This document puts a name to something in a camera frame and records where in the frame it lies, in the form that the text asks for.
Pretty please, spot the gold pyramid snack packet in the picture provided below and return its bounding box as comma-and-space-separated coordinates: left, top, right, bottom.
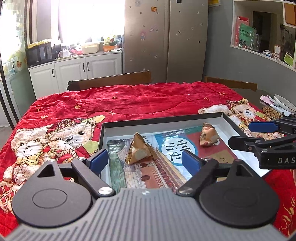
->
125, 132, 157, 165

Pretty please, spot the brown beaded mat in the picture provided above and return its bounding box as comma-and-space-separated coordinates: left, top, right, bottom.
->
262, 106, 282, 120

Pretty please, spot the white plate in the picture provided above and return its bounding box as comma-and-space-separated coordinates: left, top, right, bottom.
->
273, 94, 296, 113

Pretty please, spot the red teddy bear quilt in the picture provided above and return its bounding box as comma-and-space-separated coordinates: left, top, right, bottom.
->
1, 82, 295, 240

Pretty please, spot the black shallow box tray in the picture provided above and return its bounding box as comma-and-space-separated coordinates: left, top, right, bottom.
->
99, 113, 268, 191

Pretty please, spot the white kitchen cabinet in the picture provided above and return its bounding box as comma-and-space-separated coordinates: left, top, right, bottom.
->
29, 50, 122, 98

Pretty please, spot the green sign card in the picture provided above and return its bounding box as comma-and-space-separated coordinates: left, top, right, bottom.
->
239, 24, 256, 47

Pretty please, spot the dark wooden chair back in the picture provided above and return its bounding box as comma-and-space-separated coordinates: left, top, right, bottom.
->
67, 71, 152, 91

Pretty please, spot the white mug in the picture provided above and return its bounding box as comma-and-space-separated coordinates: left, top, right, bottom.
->
58, 50, 71, 58

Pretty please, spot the cream plastic container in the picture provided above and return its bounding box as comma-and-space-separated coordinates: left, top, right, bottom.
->
81, 43, 99, 55

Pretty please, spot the black microwave oven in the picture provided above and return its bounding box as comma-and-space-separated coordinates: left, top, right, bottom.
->
26, 42, 54, 67

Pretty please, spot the silver double door refrigerator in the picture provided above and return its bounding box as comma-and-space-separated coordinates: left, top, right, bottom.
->
122, 0, 209, 83

